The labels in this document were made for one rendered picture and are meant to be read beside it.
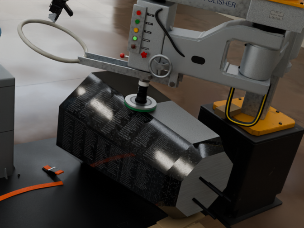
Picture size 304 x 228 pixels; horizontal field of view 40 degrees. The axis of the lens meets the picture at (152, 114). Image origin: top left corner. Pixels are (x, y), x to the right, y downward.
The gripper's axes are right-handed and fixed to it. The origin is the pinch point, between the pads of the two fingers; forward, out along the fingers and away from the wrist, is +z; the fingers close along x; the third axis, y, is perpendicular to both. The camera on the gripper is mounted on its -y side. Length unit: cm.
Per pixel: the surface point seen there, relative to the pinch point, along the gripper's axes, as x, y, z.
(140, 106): 69, -61, -3
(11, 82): 28, 13, 41
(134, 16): 57, -30, -52
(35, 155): 15, -32, 115
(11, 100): 31, 8, 55
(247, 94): 42, -144, -30
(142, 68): 65, -49, -27
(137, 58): 62, -44, -31
